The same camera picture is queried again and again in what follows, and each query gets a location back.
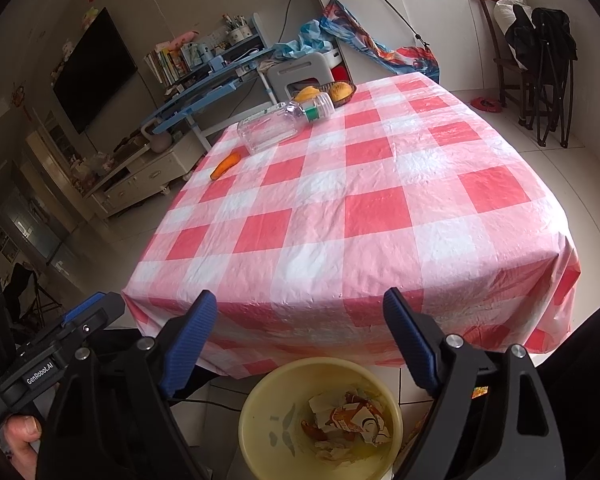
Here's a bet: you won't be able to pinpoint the crumpled white tissue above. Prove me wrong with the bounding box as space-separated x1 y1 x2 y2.
315 440 351 462

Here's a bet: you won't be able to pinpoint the thin black cable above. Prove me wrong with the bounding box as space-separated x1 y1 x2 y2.
167 396 243 413

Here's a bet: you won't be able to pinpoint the person's right leg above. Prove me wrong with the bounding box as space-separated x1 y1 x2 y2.
535 294 600 480

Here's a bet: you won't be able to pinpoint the black flat television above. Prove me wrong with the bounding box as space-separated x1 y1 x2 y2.
52 7 138 136

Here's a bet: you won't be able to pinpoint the white wall cabinets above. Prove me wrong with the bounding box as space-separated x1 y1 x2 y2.
300 0 521 91

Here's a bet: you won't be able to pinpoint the pink checked tablecloth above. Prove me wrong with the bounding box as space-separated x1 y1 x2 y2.
121 71 581 380

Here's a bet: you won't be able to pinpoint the black cord with clip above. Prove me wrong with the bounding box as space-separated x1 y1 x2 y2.
330 0 431 61

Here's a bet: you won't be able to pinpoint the white kettlebell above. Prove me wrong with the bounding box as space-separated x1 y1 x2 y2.
141 122 173 155

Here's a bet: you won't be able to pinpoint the colourful printed cloth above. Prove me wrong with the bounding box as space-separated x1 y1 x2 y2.
320 0 441 85

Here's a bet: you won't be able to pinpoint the glass display cabinet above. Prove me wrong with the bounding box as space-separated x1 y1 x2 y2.
0 125 81 281

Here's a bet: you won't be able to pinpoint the white television cabinet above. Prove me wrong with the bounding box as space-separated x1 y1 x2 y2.
87 132 206 218

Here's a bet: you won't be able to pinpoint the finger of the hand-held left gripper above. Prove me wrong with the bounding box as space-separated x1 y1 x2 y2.
62 291 126 333

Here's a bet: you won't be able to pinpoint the blue plastic bag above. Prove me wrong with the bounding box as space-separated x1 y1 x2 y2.
275 19 331 61

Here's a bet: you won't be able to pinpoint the orange snack bag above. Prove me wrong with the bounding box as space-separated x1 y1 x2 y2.
325 397 393 447

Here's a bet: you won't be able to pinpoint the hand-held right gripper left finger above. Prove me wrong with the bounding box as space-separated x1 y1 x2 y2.
37 290 218 480

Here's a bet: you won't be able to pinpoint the blue study desk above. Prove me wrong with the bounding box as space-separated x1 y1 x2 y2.
142 12 281 151

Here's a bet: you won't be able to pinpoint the dark woven basket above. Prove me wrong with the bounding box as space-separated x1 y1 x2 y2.
292 80 357 107

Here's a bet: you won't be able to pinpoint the person's left hand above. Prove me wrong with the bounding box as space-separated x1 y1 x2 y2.
2 414 44 480

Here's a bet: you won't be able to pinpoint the white bag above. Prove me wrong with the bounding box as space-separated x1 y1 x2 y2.
495 0 531 21

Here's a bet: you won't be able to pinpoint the white pen holder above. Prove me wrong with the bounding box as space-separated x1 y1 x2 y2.
224 14 253 43

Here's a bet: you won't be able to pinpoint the clear plastic bottle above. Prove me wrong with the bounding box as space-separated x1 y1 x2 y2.
236 92 336 155

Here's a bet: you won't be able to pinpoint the white plastic stool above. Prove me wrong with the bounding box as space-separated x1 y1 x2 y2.
266 54 338 103

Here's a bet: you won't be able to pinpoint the black tripod stand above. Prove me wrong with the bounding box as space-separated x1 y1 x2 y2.
2 264 65 333

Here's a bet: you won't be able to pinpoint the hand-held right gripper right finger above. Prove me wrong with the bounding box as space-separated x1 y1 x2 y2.
382 287 556 480

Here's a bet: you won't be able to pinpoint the row of books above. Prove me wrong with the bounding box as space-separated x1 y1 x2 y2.
144 42 193 86

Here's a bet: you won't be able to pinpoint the yellow plastic bin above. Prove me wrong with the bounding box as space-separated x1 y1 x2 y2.
238 357 403 480

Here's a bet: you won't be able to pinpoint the brown wooden chair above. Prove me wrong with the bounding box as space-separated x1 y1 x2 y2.
472 0 536 121

